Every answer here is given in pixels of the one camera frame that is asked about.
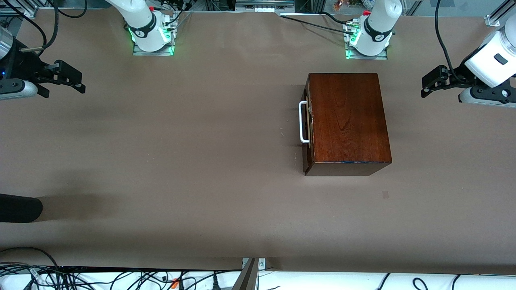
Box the wooden drawer with white handle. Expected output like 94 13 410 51
299 79 314 162

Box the dark wooden cabinet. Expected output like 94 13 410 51
303 73 392 176

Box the black rounded object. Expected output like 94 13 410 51
0 193 43 223

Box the dark grey metal beam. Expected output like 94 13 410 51
232 258 259 290

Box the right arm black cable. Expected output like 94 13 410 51
4 0 87 53

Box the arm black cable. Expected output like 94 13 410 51
4 0 87 53
435 0 474 85

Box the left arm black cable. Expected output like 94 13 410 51
435 0 474 85

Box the aluminium profile rail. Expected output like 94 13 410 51
484 0 516 28
0 7 37 19

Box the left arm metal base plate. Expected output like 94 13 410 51
345 48 389 60

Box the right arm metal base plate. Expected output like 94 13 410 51
132 40 175 56

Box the black cable on table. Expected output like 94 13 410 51
279 11 357 37

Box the black looped cable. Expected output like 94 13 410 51
0 246 61 268

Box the metal frame with white sockets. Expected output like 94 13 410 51
235 0 295 15

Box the black cable tangle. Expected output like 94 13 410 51
0 264 242 290

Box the silver corner bracket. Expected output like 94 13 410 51
242 258 266 271

